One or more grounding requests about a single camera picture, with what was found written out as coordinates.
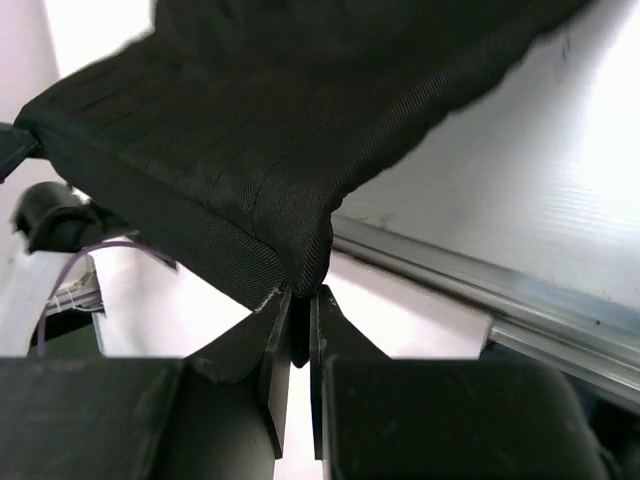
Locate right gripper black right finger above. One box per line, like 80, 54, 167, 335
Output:
309, 285, 390, 460

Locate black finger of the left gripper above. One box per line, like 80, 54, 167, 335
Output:
0, 123, 40, 183

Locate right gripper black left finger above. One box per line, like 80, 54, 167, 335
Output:
189, 287, 292, 459

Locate black pleated skirt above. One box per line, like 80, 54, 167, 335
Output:
13, 0, 596, 312

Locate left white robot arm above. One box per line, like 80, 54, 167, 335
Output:
1, 180, 134, 357

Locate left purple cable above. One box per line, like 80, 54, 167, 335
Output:
37, 240, 176, 357

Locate aluminium table edge rail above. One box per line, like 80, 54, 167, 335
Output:
333, 216, 639, 404

